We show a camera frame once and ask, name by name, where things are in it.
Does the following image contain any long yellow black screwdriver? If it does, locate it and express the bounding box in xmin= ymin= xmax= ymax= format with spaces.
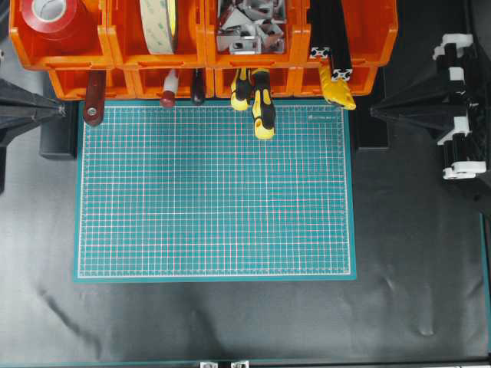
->
xmin=252 ymin=68 xmax=276 ymax=140

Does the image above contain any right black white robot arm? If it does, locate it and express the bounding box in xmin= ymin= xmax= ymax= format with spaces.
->
xmin=371 ymin=34 xmax=490 ymax=217

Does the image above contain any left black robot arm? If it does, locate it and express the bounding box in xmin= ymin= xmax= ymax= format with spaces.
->
xmin=1 ymin=78 xmax=66 ymax=193

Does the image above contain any black rack base block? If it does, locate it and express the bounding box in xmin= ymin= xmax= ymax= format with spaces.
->
xmin=39 ymin=101 xmax=79 ymax=161

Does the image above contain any green cutting mat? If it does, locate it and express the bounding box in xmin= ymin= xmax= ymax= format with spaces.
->
xmin=74 ymin=100 xmax=357 ymax=282

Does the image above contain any orange lower bin centre right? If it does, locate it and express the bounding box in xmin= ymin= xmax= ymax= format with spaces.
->
xmin=214 ymin=68 xmax=296 ymax=99

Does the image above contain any orange bin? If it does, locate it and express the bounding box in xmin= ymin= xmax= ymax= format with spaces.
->
xmin=214 ymin=68 xmax=296 ymax=99
xmin=107 ymin=1 xmax=206 ymax=70
xmin=301 ymin=0 xmax=400 ymax=69
xmin=131 ymin=68 xmax=215 ymax=100
xmin=293 ymin=67 xmax=378 ymax=97
xmin=8 ymin=1 xmax=114 ymax=71
xmin=48 ymin=68 xmax=136 ymax=100
xmin=204 ymin=1 xmax=310 ymax=69

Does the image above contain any yellow utility knife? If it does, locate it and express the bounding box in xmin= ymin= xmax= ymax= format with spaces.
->
xmin=318 ymin=64 xmax=356 ymax=110

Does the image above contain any orange lower bin centre left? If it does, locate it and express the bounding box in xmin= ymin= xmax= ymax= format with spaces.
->
xmin=131 ymin=68 xmax=215 ymax=100

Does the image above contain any pile of metal corner brackets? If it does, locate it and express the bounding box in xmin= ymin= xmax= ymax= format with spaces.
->
xmin=216 ymin=0 xmax=287 ymax=55

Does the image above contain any orange lower bin far right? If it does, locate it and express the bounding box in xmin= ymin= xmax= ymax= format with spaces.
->
xmin=293 ymin=67 xmax=378 ymax=97

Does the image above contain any black aluminium extrusion lower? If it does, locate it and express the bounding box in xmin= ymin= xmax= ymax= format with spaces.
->
xmin=327 ymin=1 xmax=353 ymax=82

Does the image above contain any black aluminium extrusion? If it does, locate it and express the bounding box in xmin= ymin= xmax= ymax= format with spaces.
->
xmin=327 ymin=1 xmax=353 ymax=82
xmin=308 ymin=1 xmax=331 ymax=59

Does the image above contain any orange upper bin centre right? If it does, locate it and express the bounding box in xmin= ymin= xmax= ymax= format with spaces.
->
xmin=204 ymin=1 xmax=310 ymax=69

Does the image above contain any orange upper bin centre left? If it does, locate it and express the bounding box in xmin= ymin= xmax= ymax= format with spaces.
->
xmin=107 ymin=1 xmax=206 ymax=70

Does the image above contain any black aluminium extrusion upper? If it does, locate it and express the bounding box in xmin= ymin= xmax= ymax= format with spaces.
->
xmin=308 ymin=1 xmax=331 ymax=59

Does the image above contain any beige double-sided tape roll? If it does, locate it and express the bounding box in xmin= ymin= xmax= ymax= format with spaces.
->
xmin=140 ymin=0 xmax=178 ymax=54

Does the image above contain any orange upper bin far right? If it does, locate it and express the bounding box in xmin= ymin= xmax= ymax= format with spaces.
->
xmin=301 ymin=0 xmax=400 ymax=69

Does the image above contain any orange lower bin far left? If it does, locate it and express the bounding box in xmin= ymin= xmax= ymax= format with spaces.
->
xmin=48 ymin=68 xmax=136 ymax=100

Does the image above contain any orange upper bin far left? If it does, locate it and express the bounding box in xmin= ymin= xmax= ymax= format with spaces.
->
xmin=8 ymin=1 xmax=114 ymax=71

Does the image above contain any red tape roll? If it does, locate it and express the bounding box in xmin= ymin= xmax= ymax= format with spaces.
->
xmin=21 ymin=0 xmax=89 ymax=41

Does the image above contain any white red handle tool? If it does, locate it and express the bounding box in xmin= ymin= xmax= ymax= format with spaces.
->
xmin=160 ymin=69 xmax=179 ymax=108

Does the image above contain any dark brown round handle tool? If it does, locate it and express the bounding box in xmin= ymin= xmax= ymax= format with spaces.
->
xmin=190 ymin=69 xmax=206 ymax=106

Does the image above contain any dark red flat handle tool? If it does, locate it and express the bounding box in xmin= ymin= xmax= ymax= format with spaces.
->
xmin=83 ymin=70 xmax=107 ymax=127

